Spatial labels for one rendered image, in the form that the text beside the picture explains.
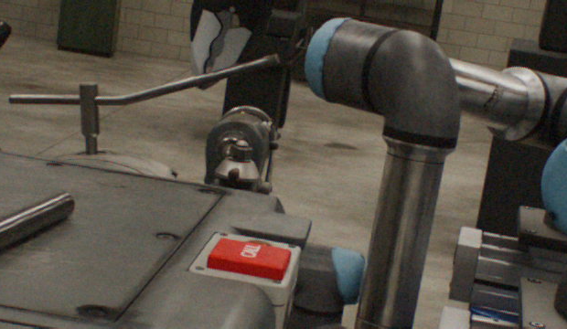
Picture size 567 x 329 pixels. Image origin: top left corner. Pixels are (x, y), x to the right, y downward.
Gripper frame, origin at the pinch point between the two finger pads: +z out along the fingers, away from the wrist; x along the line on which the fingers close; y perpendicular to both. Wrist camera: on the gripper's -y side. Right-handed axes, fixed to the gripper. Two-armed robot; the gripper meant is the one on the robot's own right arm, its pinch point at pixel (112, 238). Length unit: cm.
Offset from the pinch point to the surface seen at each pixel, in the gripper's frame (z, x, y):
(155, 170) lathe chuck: -9.0, 14.6, -19.9
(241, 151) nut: -10.8, 8.8, 38.7
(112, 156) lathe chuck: -3.7, 15.5, -20.8
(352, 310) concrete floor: -30, -108, 348
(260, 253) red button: -28, 18, -65
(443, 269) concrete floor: -73, -107, 457
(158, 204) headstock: -16, 17, -49
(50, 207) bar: -11, 19, -64
